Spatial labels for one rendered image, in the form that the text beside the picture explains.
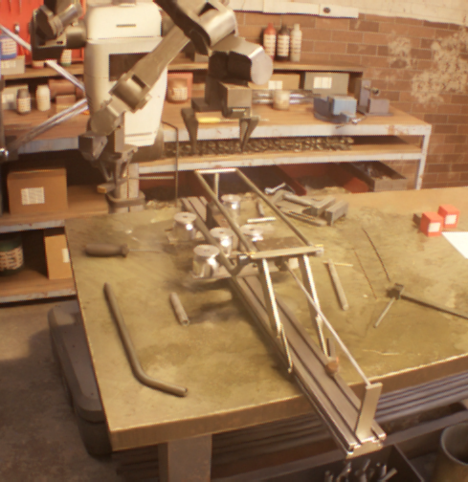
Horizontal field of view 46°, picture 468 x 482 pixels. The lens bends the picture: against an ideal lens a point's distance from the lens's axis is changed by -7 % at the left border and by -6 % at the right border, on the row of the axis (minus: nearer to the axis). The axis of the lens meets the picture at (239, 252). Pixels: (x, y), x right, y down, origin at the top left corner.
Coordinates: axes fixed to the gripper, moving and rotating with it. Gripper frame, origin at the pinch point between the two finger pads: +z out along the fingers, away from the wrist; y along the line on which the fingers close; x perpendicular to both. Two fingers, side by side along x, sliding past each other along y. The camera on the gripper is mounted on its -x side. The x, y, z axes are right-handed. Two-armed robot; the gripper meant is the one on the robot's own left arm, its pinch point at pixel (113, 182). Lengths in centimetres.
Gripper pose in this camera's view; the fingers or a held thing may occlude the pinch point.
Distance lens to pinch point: 142.9
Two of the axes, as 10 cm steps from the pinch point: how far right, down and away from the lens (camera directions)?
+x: 4.1, -4.0, 8.2
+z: -0.6, 8.9, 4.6
